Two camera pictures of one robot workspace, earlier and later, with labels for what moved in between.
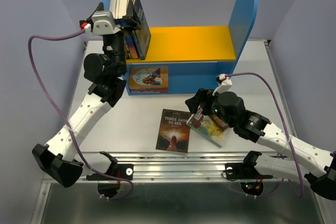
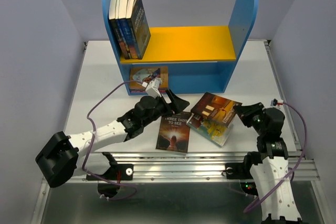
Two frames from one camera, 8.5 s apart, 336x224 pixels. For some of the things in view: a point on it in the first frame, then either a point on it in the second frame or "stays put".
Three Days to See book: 174,132 stays put
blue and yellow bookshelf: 196,55 stays put
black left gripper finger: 129,21 to 178,104
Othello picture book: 156,76 stays put
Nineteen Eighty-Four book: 143,35 stays put
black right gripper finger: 195,102 to 247,113
